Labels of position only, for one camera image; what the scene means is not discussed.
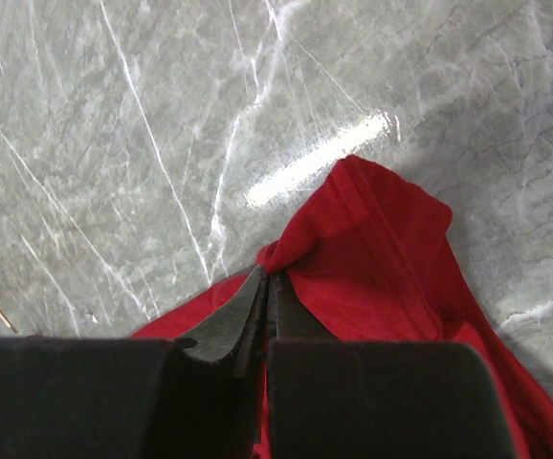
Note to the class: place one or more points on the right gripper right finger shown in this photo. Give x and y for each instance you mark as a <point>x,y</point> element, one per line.
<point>330,398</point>

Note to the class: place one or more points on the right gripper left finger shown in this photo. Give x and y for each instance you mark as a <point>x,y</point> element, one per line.
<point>196,396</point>

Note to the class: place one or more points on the dark red t shirt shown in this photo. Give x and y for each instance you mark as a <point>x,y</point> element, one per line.
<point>368,256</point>

